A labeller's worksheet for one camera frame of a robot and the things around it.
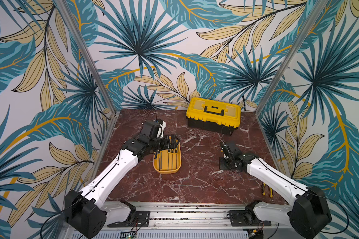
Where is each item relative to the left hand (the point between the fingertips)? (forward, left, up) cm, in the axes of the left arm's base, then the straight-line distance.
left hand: (172, 143), depth 76 cm
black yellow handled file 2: (+8, -2, -21) cm, 23 cm away
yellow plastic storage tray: (0, +4, -22) cm, 22 cm away
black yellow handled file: (+7, +9, -21) cm, 24 cm away
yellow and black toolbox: (+25, -29, -6) cm, 39 cm away
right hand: (-4, -29, -14) cm, 32 cm away
